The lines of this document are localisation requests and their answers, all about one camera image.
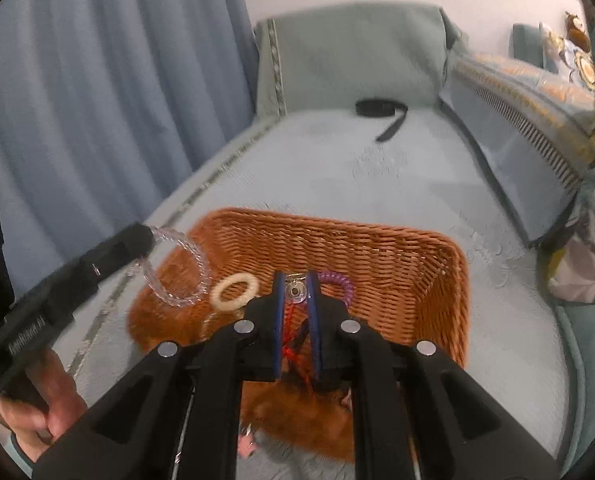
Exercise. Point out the plain teal cushion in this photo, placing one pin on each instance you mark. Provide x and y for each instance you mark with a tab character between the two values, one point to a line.
526	42

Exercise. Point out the person's left hand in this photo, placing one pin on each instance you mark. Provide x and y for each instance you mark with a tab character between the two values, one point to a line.
52	400

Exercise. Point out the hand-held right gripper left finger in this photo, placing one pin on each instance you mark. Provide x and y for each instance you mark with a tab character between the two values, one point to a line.
279	320

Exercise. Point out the person's left forearm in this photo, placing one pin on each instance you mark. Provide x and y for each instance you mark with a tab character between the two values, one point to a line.
19	452

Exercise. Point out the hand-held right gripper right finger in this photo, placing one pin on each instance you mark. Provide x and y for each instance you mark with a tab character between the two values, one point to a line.
313	320

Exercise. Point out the blue curtain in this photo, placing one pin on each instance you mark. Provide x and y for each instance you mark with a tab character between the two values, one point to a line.
92	100

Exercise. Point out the small floral cushion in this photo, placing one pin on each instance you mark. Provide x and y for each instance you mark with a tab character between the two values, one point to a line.
560	52

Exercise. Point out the brown wicker basket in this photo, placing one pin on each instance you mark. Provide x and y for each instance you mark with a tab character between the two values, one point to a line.
387	270

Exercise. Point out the striped teal backrest cushion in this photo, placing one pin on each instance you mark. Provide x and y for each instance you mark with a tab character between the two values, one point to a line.
517	125

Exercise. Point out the small pink clip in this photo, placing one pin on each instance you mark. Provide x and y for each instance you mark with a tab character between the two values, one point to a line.
248	445

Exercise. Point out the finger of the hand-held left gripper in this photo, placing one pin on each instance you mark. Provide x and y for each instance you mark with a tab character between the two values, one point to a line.
122	250

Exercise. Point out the teal sofa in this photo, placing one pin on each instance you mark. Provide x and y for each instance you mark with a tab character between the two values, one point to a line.
357	180

